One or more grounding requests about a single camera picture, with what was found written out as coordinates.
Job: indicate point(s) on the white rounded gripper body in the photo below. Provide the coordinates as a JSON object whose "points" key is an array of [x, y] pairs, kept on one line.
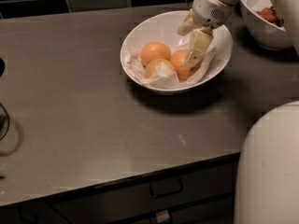
{"points": [[209, 11]]}

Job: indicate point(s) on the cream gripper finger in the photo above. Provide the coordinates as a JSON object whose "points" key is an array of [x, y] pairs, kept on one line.
{"points": [[200, 40], [191, 22]]}

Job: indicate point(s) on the orange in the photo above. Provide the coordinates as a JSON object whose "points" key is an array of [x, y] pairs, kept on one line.
{"points": [[178, 60], [154, 50], [160, 67]]}

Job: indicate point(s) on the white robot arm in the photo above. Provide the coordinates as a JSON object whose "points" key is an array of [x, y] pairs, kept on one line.
{"points": [[267, 181]]}

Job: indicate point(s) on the white bowl with oranges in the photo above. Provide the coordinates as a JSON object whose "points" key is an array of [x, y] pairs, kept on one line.
{"points": [[164, 28]]}

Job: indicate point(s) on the white bowl with strawberries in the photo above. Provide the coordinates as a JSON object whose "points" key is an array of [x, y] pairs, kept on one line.
{"points": [[267, 35]]}

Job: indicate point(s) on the white crumpled paper liner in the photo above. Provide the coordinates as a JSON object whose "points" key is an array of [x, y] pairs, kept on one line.
{"points": [[170, 81]]}

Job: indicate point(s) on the red strawberries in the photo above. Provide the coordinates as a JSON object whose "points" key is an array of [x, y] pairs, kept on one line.
{"points": [[269, 14]]}

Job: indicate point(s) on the dark drawer front with handle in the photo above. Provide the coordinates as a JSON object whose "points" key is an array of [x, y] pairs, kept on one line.
{"points": [[180, 199]]}

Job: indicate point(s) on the black wire object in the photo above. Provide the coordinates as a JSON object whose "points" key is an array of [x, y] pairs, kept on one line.
{"points": [[4, 116]]}

